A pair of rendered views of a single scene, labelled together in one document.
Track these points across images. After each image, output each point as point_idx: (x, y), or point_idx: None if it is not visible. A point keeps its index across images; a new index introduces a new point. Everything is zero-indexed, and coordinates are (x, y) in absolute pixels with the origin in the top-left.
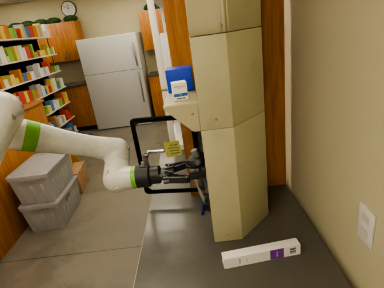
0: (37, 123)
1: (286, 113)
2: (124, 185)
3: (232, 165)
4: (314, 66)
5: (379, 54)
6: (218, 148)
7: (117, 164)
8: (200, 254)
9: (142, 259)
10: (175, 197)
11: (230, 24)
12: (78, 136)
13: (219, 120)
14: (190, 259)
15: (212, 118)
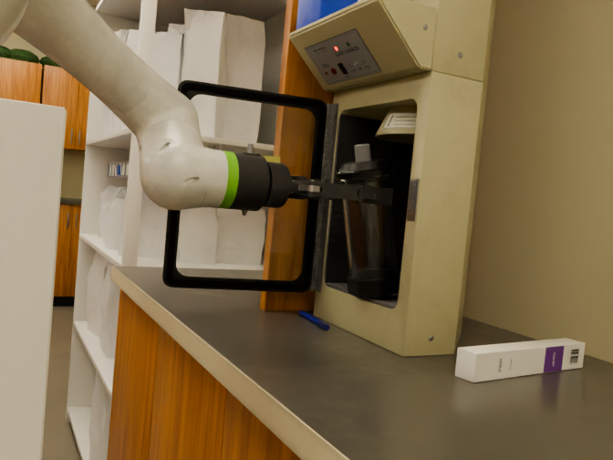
0: None
1: None
2: (211, 182)
3: (468, 164)
4: (557, 47)
5: None
6: (451, 119)
7: (191, 133)
8: (392, 369)
9: (253, 374)
10: (229, 310)
11: None
12: (112, 30)
13: (464, 60)
14: (380, 374)
15: (454, 49)
